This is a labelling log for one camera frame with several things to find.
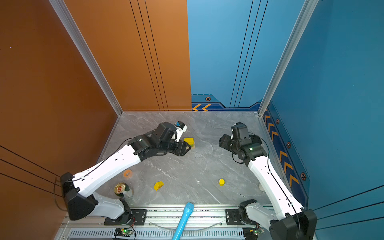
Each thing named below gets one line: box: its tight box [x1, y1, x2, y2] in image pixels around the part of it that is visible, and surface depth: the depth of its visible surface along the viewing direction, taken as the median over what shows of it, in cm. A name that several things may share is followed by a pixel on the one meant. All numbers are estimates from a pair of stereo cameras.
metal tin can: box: [114, 182, 134, 199], surface depth 74 cm
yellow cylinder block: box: [219, 178, 225, 187], surface depth 84 cm
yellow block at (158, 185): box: [153, 181, 164, 192], surface depth 84 cm
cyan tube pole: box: [172, 202, 195, 240], surface depth 73 cm
